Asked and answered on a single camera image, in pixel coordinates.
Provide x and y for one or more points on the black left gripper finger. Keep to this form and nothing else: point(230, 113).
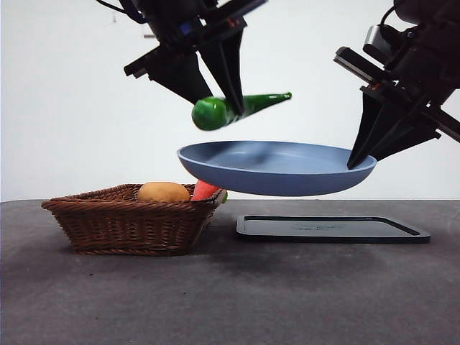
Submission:
point(226, 61)
point(179, 73)

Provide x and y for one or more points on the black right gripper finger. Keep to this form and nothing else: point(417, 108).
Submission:
point(373, 122)
point(413, 133)

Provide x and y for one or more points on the green pepper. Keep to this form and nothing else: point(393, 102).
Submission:
point(206, 113)

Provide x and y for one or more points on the blue round plate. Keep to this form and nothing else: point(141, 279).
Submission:
point(273, 179)

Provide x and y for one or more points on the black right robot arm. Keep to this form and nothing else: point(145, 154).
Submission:
point(427, 10)

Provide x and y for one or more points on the black rectangular tray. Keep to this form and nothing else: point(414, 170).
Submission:
point(323, 230)

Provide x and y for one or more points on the orange carrot with green leaves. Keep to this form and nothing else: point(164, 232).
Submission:
point(203, 190)

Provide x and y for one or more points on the yellow-brown potato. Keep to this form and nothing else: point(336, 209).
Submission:
point(161, 192)

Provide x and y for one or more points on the brown wicker basket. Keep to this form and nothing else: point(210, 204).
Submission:
point(125, 226)

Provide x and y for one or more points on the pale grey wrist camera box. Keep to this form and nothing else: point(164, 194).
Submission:
point(375, 37)

